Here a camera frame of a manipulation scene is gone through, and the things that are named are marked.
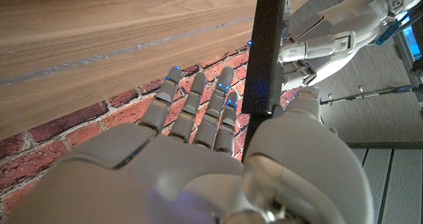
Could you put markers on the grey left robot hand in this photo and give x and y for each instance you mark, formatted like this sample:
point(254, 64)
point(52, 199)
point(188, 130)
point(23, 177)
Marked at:
point(340, 29)

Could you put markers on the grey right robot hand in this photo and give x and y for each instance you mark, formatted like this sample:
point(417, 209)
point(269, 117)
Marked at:
point(165, 177)

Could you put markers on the black stapler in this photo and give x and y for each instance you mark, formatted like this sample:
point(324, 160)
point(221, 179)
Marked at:
point(266, 52)

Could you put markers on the red brick printed backdrop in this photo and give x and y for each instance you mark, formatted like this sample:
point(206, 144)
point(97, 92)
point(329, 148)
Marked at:
point(82, 125)

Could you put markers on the clear tape strip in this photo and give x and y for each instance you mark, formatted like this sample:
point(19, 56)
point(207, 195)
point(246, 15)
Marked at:
point(132, 49)

